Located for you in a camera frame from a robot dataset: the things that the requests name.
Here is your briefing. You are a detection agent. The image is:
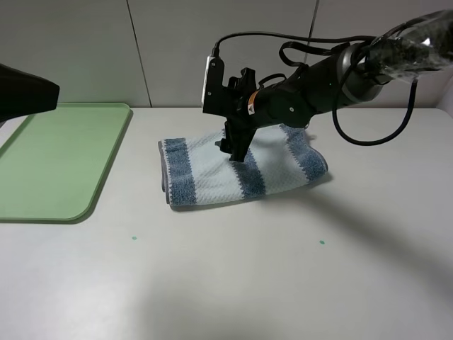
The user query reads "blue white striped towel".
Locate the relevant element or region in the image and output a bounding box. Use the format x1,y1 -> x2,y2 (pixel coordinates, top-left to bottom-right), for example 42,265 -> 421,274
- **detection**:
159,124 -> 328,209

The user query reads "green plastic tray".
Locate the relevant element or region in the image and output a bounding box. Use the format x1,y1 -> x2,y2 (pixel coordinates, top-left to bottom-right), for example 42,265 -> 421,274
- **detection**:
1,103 -> 132,223

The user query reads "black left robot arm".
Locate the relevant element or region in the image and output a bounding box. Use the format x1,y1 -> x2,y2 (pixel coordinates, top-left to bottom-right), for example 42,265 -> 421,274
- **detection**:
0,64 -> 60,122

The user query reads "black right camera cable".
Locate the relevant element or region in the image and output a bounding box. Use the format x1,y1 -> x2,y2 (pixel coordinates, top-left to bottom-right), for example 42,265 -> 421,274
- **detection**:
210,32 -> 420,146

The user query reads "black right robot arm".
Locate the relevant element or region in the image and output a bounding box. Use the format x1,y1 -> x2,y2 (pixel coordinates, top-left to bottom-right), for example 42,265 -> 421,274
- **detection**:
202,10 -> 452,162

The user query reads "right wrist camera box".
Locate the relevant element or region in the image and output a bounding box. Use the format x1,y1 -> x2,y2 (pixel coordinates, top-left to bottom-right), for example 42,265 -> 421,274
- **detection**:
202,56 -> 229,117

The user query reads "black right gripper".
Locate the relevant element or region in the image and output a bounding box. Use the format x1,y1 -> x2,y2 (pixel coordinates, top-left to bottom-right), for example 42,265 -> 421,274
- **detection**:
215,67 -> 259,162

